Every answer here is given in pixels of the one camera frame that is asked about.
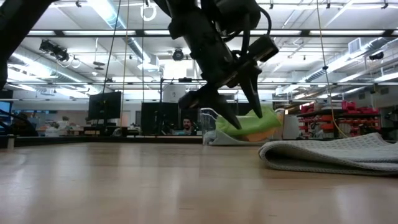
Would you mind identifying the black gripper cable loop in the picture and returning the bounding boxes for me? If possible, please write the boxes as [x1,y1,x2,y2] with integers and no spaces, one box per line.
[217,4,274,43]

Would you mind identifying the orange microfiber towel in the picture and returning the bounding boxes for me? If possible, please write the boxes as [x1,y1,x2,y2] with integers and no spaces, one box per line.
[236,127,279,142]

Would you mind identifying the silver ventilation duct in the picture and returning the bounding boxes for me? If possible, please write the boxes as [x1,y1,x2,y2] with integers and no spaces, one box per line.
[304,36,398,83]

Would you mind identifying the grey waffle microfiber towel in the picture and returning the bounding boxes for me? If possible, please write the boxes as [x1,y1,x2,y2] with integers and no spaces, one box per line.
[257,132,398,177]

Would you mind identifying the white ceiling air vent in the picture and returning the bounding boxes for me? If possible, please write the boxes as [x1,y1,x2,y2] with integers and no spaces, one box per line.
[348,37,363,55]

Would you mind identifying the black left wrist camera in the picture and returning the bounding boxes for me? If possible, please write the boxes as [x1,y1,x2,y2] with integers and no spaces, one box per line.
[248,34,280,63]

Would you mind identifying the black ceiling track light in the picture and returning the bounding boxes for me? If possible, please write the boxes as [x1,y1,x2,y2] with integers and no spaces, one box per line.
[39,39,70,62]

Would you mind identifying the person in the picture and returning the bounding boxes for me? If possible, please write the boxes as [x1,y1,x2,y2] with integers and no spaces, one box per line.
[177,116,197,136]
[11,112,39,137]

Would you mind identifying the hanging black cable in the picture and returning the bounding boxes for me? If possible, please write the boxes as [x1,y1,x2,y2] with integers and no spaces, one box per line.
[102,0,122,91]

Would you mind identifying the red storage bins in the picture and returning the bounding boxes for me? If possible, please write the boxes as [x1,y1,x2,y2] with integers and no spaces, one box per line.
[298,100,381,139]

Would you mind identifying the black room partition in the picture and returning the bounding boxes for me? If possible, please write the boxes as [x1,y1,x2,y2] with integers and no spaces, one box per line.
[141,101,259,136]

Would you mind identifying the black overhead crossbar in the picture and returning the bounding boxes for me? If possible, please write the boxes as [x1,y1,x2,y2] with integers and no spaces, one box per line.
[26,28,398,39]

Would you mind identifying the white ceiling cable loop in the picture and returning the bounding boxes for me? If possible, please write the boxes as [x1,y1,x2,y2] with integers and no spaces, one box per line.
[140,0,157,22]

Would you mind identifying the green microfiber towel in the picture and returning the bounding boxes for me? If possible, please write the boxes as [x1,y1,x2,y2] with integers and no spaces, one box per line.
[215,105,282,137]

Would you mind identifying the round black ceiling spotlight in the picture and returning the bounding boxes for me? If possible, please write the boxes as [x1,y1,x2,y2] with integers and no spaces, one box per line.
[172,48,185,62]

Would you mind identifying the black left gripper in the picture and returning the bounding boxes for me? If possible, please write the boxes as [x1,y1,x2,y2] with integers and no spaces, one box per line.
[178,27,264,131]

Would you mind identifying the clear plastic bin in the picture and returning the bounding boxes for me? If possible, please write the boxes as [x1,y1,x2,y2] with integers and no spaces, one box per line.
[198,107,285,146]

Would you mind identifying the black computer monitor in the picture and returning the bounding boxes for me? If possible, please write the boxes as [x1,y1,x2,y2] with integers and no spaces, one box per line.
[88,91,122,121]

